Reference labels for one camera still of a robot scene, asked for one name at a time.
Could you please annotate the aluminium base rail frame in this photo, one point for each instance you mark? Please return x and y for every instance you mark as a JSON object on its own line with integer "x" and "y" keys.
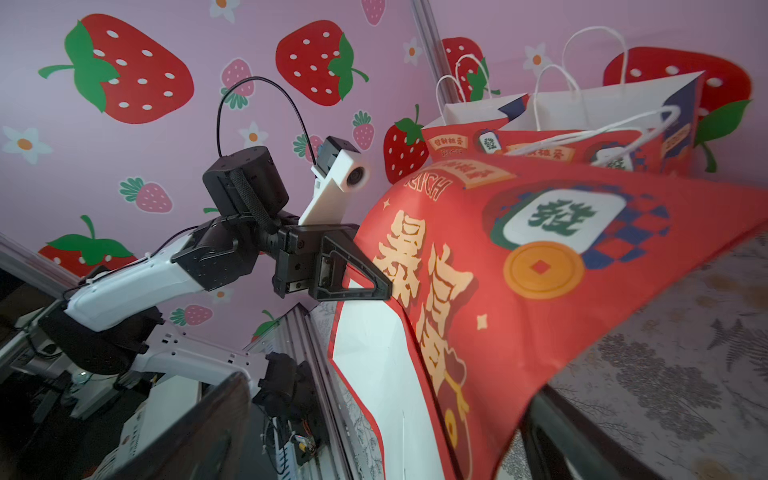
{"x": 300, "y": 384}

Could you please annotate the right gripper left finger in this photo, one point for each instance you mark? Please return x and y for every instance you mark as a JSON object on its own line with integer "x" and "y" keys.
{"x": 206, "y": 443}

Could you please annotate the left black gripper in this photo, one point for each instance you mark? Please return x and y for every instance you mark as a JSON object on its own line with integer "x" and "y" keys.
{"x": 325, "y": 261}

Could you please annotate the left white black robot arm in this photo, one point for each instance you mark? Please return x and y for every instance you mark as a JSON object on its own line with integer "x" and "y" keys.
{"x": 110, "y": 324}

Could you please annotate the left aluminium frame post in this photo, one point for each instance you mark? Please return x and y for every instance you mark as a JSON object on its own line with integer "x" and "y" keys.
{"x": 427, "y": 26}

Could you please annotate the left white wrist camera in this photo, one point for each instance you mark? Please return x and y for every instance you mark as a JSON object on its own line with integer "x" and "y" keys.
{"x": 340, "y": 171}

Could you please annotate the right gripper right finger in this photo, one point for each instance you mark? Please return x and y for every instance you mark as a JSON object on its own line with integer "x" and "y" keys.
{"x": 562, "y": 443}

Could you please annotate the red paper bag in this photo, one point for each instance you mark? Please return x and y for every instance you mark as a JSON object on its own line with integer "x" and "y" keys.
{"x": 459, "y": 126}
{"x": 648, "y": 93}
{"x": 504, "y": 269}

